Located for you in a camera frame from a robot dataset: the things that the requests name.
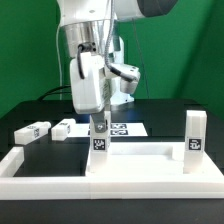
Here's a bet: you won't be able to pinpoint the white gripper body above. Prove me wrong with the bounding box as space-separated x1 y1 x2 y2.
70 52 111 114

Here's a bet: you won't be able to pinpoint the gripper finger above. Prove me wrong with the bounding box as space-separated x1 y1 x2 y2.
91 111 107 133

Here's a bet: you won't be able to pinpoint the white desk top tray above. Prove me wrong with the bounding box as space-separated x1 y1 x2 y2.
86 142 222 177

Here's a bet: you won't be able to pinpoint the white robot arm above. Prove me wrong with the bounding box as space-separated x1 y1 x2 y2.
57 0 178 133

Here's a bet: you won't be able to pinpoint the sheet with fiducial markers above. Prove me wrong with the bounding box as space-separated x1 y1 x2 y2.
69 123 147 137

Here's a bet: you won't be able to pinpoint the black cables at base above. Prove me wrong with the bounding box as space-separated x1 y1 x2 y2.
37 84 73 102

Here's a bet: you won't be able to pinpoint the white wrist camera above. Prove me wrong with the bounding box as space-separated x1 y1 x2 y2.
112 64 140 94

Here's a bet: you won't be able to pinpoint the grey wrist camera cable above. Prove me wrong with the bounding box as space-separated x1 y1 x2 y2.
103 0 138 82

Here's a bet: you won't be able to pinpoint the white cable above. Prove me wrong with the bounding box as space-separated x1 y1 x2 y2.
55 26 64 100

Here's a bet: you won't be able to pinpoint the white U-shaped frame fence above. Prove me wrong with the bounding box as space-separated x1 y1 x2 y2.
0 147 224 200

